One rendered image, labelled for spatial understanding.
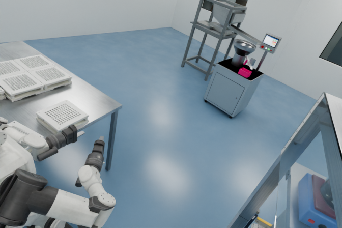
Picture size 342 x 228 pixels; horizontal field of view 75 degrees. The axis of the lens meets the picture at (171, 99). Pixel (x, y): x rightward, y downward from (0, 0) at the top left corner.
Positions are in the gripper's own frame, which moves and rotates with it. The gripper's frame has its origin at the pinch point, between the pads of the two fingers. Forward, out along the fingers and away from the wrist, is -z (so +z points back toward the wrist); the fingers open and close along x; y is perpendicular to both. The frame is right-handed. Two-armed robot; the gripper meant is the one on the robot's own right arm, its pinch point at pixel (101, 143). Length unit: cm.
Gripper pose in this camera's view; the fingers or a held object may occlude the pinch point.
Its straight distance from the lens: 138.3
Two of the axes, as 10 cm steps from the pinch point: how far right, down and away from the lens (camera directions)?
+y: 9.7, 1.8, 1.5
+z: 0.2, 5.6, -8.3
